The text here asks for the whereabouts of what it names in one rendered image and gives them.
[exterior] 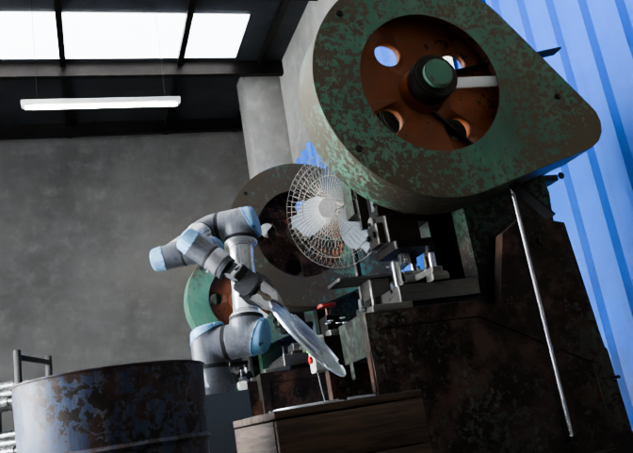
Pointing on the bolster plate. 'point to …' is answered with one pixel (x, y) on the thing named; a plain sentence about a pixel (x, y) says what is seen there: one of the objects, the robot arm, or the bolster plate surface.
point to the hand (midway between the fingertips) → (278, 305)
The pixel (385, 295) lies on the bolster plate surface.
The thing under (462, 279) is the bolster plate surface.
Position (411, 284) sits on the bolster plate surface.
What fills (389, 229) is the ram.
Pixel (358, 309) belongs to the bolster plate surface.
